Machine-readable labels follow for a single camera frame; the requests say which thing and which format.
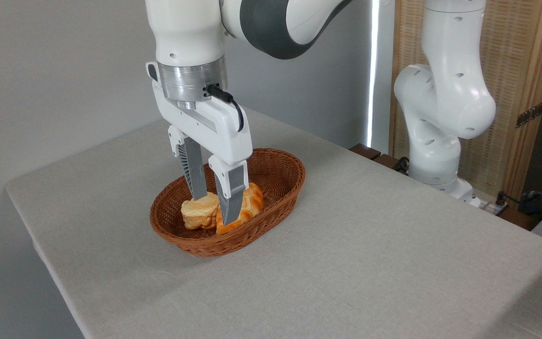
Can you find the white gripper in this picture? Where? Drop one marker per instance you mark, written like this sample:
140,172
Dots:
226,132

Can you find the pale round bread roll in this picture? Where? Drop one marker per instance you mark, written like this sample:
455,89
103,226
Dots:
198,214

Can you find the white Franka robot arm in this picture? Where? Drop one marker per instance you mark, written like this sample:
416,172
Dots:
186,28

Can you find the orange braided bread loaf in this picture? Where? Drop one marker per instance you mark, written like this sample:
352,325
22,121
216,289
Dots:
252,200

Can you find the brown oval wicker basket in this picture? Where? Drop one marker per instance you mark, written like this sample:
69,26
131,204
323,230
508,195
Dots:
275,183

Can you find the dark brown wooden slat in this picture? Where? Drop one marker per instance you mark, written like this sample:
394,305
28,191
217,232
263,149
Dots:
364,151
386,161

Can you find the grey tablecloth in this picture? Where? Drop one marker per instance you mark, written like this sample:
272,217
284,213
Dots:
346,259

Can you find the white power strip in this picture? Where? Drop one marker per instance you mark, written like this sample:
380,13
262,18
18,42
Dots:
485,205

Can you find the black plug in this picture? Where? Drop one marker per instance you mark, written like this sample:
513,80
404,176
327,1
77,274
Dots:
500,199

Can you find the wooden folding screen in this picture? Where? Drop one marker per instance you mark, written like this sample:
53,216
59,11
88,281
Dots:
506,61

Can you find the dark metal screen hinge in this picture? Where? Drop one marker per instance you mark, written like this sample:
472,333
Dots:
530,114

